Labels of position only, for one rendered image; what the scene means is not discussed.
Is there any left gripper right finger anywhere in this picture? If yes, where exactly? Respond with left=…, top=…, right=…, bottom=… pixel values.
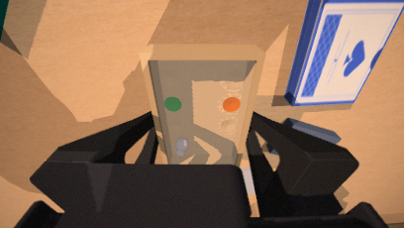
left=246, top=112, right=359, bottom=217

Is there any blue and white cardboard box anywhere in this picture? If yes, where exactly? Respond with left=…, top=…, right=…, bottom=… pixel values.
left=284, top=0, right=404, bottom=106

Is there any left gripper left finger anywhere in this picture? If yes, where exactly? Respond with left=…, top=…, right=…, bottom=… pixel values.
left=47, top=111, right=158, bottom=164

